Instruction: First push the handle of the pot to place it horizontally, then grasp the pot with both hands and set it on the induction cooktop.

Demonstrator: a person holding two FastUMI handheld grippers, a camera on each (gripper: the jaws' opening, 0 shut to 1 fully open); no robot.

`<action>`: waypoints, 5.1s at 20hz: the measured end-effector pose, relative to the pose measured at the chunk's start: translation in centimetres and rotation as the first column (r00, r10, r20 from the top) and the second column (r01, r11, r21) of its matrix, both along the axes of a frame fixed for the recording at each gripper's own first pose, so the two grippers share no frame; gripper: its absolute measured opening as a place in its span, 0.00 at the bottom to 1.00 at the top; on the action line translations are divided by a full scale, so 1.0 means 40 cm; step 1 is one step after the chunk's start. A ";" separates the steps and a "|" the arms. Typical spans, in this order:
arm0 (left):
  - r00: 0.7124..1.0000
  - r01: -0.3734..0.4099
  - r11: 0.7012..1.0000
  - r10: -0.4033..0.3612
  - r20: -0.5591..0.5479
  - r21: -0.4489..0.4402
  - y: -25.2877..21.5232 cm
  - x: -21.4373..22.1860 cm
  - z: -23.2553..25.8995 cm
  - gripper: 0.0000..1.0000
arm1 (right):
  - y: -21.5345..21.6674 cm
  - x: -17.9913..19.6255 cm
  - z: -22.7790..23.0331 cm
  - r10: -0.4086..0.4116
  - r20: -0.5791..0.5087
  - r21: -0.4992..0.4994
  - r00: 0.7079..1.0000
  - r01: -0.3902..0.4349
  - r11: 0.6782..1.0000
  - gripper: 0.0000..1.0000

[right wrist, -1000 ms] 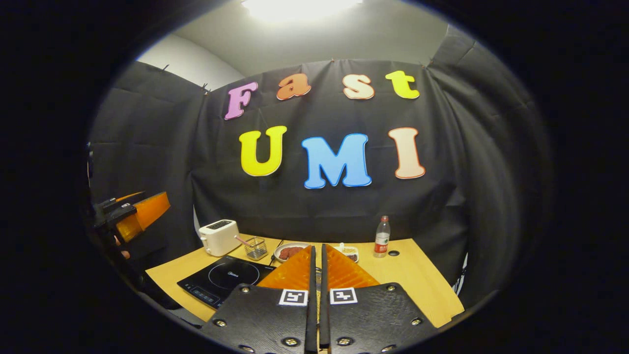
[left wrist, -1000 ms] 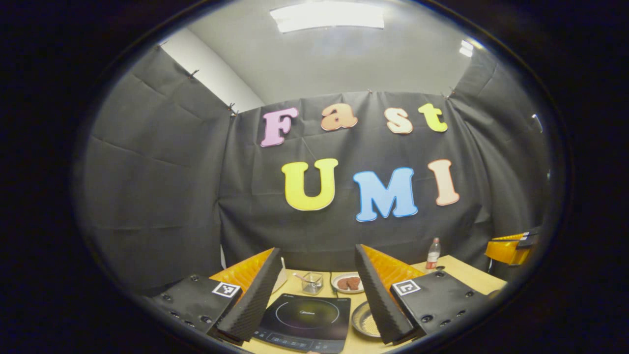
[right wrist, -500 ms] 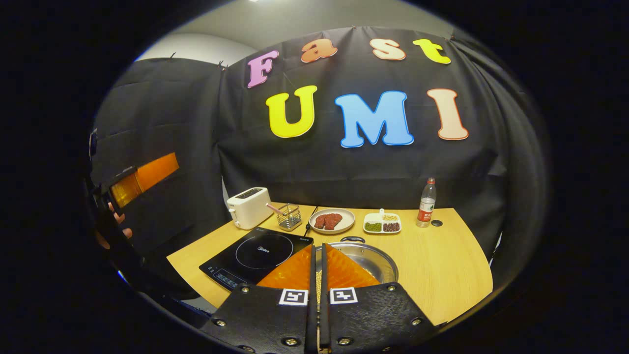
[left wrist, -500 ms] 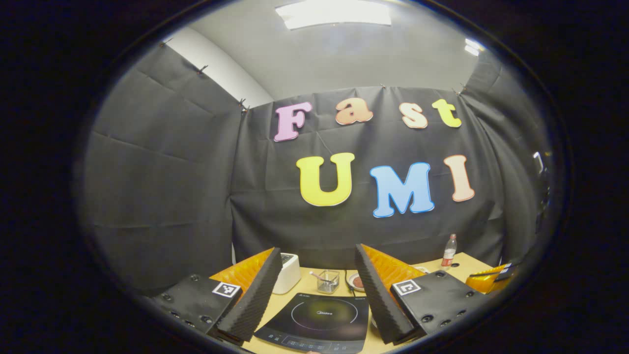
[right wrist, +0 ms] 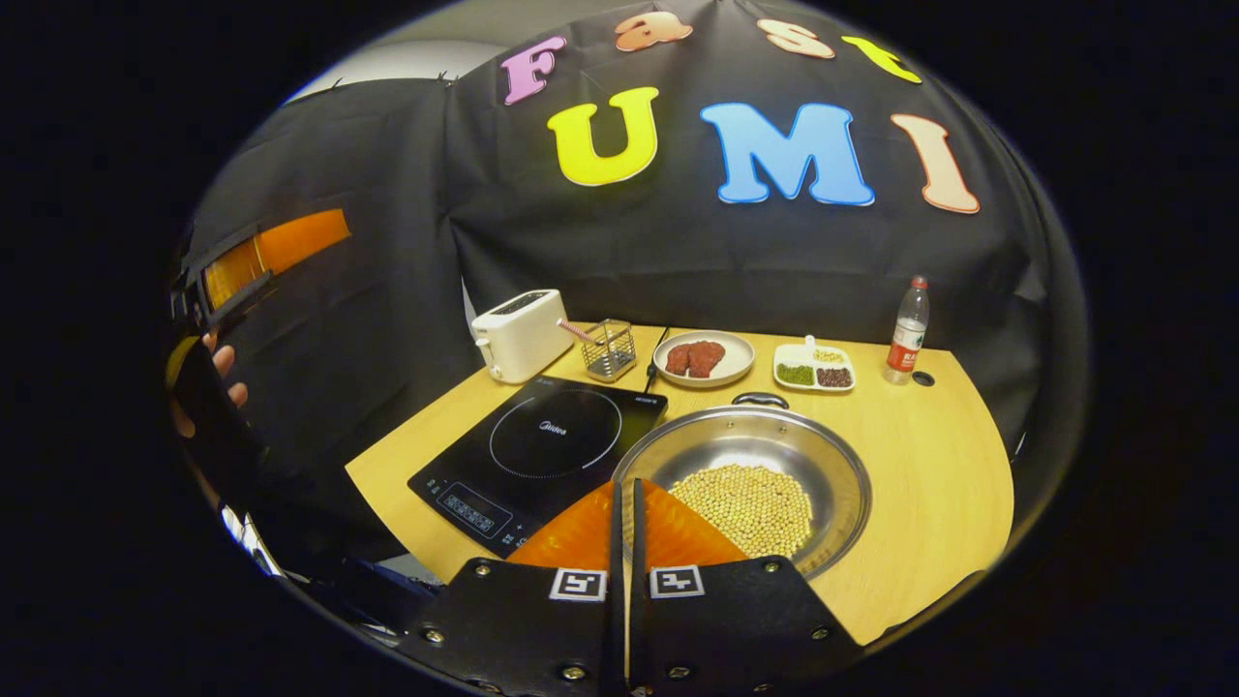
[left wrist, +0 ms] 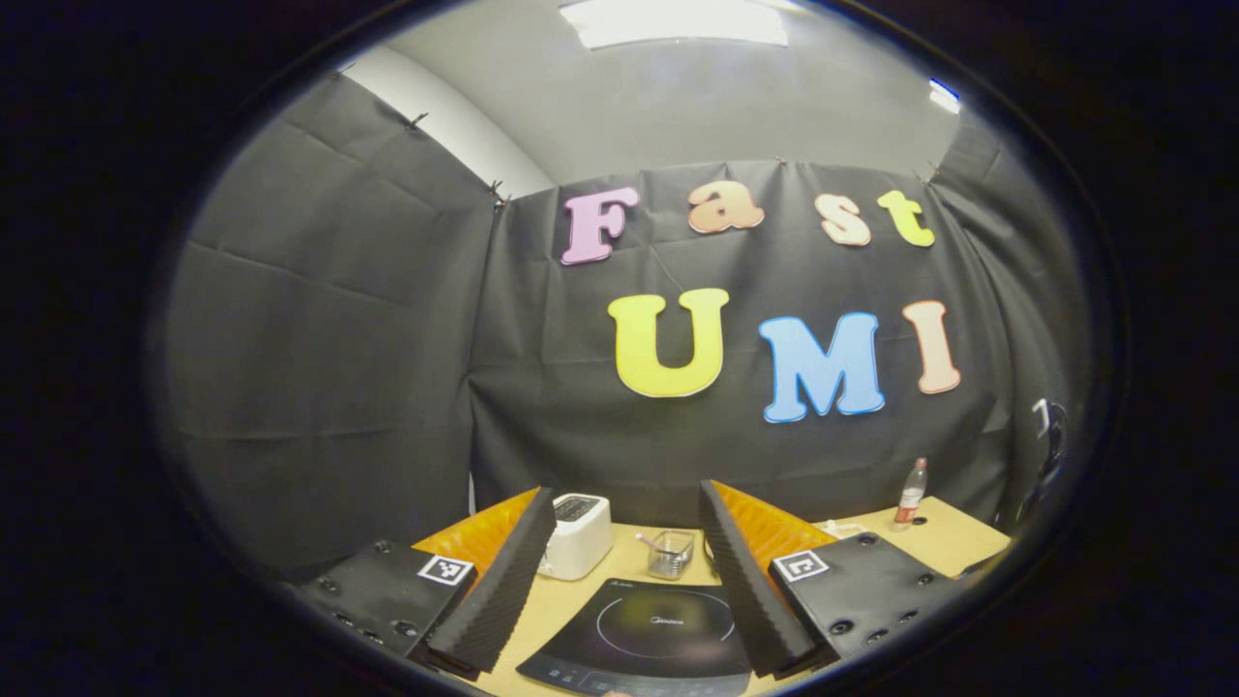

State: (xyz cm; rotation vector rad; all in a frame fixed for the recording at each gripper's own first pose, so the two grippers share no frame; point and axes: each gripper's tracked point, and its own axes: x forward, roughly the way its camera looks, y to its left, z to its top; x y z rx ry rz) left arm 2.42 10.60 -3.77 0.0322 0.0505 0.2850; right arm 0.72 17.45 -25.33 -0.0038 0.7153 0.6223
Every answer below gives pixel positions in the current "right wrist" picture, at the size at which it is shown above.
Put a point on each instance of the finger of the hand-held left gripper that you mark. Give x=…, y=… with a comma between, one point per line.
x=290, y=242

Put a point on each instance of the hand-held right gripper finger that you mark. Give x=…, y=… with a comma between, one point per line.
x=639, y=600
x=617, y=581

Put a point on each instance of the black induction cooktop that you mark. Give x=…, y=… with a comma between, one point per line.
x=552, y=445

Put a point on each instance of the stainless steel pot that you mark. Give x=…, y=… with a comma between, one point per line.
x=736, y=440

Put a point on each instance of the heap of yellow soybeans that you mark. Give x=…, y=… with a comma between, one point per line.
x=750, y=503

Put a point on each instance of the brown meat patty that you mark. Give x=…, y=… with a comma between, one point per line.
x=707, y=356
x=678, y=359

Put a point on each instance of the white toaster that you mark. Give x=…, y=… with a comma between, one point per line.
x=518, y=339

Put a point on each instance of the white round plate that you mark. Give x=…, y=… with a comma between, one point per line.
x=738, y=358

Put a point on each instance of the pink stick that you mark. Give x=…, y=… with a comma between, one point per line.
x=576, y=330

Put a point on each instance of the white divided bean dish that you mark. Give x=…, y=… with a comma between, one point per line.
x=813, y=373

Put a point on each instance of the black backdrop cloth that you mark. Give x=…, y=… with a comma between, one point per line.
x=678, y=252

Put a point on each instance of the clear plastic water bottle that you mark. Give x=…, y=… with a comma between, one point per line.
x=907, y=339

